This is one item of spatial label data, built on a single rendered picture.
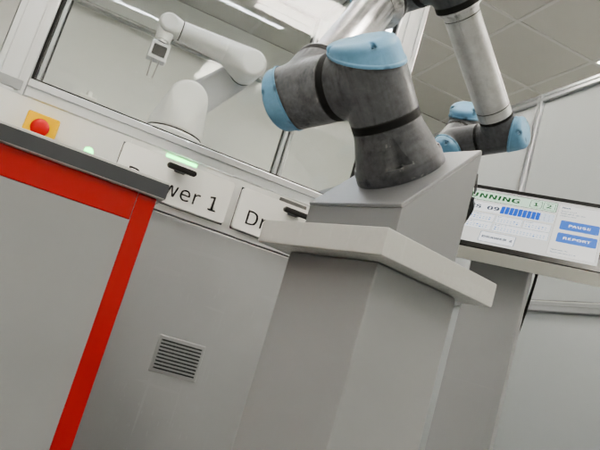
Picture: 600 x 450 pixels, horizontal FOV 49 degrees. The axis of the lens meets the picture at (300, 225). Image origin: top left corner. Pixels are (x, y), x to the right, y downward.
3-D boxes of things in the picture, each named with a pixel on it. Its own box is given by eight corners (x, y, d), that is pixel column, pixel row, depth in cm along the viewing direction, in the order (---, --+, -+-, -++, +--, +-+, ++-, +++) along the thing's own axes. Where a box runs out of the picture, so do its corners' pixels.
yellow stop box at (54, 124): (50, 149, 149) (61, 120, 151) (17, 137, 147) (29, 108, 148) (49, 153, 154) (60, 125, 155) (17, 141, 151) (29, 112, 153)
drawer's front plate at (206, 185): (222, 223, 167) (236, 183, 169) (110, 183, 157) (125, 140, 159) (220, 224, 169) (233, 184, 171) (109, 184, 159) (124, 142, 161)
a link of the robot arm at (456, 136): (467, 135, 149) (482, 114, 156) (421, 142, 156) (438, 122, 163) (476, 166, 152) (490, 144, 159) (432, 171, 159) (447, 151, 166)
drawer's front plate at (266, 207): (330, 262, 178) (341, 223, 180) (231, 227, 168) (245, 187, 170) (328, 262, 179) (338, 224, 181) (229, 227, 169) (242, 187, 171)
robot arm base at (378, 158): (462, 152, 110) (447, 95, 107) (405, 189, 102) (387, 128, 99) (395, 155, 122) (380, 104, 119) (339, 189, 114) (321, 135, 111)
